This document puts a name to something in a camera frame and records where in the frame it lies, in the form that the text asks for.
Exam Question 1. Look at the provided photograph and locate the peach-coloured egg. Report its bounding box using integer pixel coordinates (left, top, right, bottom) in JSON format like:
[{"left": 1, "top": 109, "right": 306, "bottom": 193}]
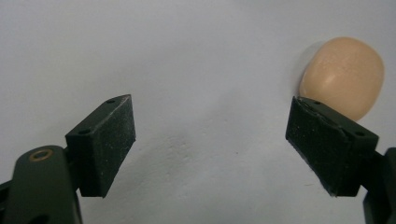
[{"left": 298, "top": 36, "right": 386, "bottom": 122}]

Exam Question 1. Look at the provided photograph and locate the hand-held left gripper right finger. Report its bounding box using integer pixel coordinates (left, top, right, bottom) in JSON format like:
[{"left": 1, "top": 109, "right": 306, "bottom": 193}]
[{"left": 285, "top": 95, "right": 380, "bottom": 198}]

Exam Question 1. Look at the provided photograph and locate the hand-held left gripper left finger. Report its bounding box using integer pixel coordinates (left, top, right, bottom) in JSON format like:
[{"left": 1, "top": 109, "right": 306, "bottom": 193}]
[{"left": 64, "top": 94, "right": 137, "bottom": 199}]

